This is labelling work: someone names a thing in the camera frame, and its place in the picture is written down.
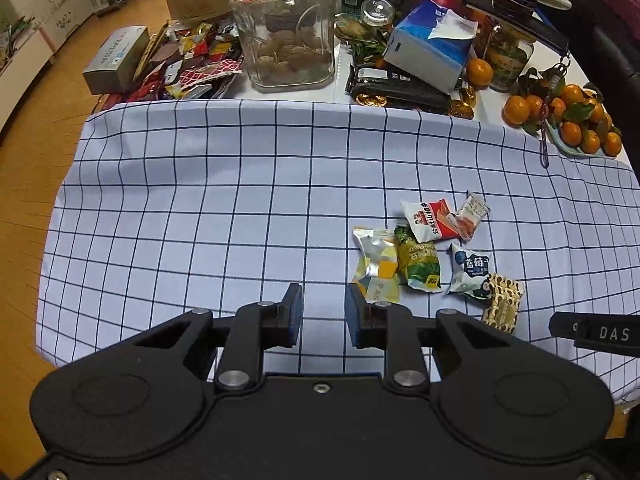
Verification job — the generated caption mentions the small clear lidded jar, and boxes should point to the small clear lidded jar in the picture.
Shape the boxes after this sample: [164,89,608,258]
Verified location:
[361,0,396,28]

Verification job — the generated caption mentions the pile of colourful snack wrappers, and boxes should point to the pile of colourful snack wrappers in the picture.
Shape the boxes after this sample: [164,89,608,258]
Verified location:
[127,20,246,102]

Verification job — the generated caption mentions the single tangerine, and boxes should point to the single tangerine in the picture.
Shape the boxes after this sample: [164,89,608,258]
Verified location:
[466,57,495,88]

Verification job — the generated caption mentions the white low cabinet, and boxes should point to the white low cabinet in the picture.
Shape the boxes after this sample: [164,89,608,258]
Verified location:
[0,25,56,133]

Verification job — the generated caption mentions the blue white snack packet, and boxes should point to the blue white snack packet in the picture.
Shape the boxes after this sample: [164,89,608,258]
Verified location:
[446,242,493,301]

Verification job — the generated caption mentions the grey cardboard box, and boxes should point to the grey cardboard box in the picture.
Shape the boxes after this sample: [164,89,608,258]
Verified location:
[82,26,150,95]

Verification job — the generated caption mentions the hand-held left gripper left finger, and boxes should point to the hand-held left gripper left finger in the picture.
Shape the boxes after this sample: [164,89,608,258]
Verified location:
[135,282,303,392]

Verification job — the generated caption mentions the green pea snack packet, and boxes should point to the green pea snack packet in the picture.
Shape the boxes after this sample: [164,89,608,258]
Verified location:
[394,225,443,292]

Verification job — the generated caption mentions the black sofa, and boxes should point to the black sofa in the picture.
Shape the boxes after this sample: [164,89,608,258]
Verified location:
[590,10,640,91]

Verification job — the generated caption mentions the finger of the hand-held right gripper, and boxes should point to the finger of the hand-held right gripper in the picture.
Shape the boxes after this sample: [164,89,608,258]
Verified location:
[549,312,586,343]

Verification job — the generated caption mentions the pale green plate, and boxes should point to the pale green plate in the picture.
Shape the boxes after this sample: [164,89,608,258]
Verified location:
[545,120,623,161]

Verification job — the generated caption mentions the black pouch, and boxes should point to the black pouch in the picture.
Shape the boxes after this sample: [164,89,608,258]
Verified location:
[347,65,453,113]

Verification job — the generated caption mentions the brown gold patterned snack packet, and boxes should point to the brown gold patterned snack packet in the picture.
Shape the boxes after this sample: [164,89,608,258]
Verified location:
[481,273,526,335]

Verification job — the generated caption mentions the blue white tissue box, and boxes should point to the blue white tissue box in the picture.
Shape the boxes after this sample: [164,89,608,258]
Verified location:
[384,0,478,95]

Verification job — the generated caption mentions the blue checked tablecloth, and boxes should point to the blue checked tablecloth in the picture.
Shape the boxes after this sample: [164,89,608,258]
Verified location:
[35,99,640,406]

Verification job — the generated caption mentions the purple keychain strap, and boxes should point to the purple keychain strap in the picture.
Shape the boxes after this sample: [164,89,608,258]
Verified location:
[537,50,571,168]

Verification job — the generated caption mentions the small red white snack packet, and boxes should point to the small red white snack packet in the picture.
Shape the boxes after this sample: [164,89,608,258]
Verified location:
[447,190,491,241]

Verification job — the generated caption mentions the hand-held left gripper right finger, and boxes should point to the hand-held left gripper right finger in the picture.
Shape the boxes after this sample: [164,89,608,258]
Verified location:
[345,284,512,392]

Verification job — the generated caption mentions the pile of tangerines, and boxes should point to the pile of tangerines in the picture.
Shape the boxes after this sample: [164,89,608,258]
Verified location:
[502,67,623,157]

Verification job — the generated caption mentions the large glass jar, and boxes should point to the large glass jar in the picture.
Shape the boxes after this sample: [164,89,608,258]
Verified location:
[230,0,336,90]

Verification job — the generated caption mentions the yellow white snack packet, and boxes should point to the yellow white snack packet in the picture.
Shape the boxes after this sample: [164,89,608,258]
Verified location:
[351,226,402,305]

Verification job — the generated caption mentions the small glass jar yellow label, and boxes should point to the small glass jar yellow label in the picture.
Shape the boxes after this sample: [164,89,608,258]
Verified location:
[487,30,535,92]

